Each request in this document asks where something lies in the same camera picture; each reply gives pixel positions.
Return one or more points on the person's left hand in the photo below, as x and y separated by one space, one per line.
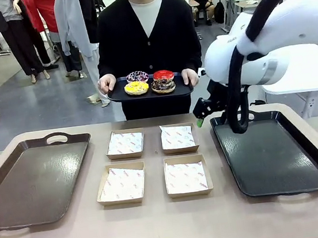
191 78

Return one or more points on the purple sprinkled donut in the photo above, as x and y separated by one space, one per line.
137 76

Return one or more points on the large black tray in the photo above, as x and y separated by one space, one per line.
268 157

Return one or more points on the small black serving tray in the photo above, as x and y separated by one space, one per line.
117 94

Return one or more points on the person in black cardigan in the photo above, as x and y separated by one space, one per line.
126 41

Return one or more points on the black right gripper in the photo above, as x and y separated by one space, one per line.
217 101

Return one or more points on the chocolate sprinkled donut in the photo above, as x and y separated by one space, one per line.
158 88

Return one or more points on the yellow sprinkled donut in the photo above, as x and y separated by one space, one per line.
132 89

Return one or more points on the small black clamp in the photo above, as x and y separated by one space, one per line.
258 102

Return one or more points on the mannequin in black blazer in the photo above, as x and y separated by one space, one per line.
21 40

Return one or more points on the person's right hand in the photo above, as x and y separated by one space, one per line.
106 84

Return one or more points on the red garment mannequin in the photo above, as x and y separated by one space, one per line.
44 14

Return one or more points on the brown cardboard box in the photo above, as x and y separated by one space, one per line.
120 202
180 150
126 156
190 194

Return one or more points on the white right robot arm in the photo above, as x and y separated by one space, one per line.
281 28

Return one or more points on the grey background desk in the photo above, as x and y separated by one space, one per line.
242 5

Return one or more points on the black hanging garment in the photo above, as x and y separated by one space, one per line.
89 11

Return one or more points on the black backpack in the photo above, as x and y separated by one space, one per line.
219 11

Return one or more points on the red glazed donut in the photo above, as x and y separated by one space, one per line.
163 74

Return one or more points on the white printed paper liner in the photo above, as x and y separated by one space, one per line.
185 178
177 137
122 184
125 143

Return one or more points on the large brown tray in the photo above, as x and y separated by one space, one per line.
33 183

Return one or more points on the person's left forearm black sleeve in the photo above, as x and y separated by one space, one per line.
193 59

